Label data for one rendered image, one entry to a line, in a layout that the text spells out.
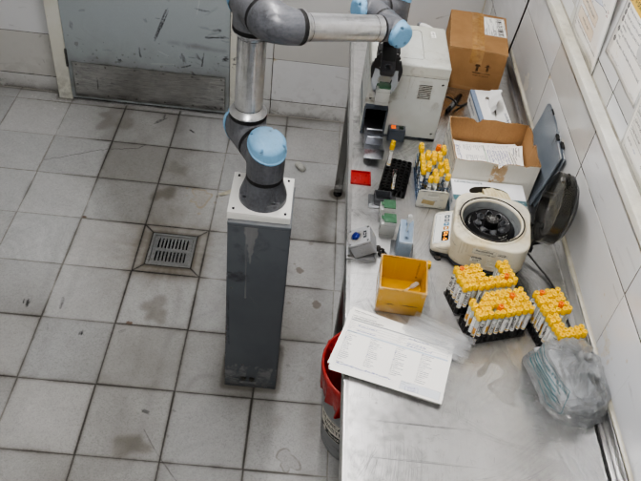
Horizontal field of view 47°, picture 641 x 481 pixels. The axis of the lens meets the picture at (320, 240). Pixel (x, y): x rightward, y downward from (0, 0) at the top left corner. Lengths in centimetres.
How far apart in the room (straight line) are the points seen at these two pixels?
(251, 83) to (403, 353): 88
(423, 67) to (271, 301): 94
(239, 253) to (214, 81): 190
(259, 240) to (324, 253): 115
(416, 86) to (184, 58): 179
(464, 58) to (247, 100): 108
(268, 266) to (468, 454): 93
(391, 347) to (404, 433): 25
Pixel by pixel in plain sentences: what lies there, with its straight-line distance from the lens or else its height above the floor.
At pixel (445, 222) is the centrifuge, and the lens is 234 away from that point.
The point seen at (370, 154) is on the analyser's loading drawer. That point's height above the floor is 91.
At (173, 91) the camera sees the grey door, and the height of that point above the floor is 12.
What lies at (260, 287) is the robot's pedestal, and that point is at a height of 58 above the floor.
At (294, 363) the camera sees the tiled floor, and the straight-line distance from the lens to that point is 304.
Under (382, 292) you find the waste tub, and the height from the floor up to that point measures 96.
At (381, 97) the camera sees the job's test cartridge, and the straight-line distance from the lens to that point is 250.
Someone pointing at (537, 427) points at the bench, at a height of 88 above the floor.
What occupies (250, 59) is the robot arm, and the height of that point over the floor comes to 134.
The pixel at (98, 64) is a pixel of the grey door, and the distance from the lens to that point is 426.
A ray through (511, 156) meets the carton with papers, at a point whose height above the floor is 94.
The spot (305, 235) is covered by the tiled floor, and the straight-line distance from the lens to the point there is 354.
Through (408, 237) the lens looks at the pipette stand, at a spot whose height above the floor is 97.
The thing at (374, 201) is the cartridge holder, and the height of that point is 90.
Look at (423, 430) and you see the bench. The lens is 190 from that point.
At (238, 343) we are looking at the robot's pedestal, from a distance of 275.
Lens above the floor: 245
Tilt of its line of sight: 44 degrees down
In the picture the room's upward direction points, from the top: 8 degrees clockwise
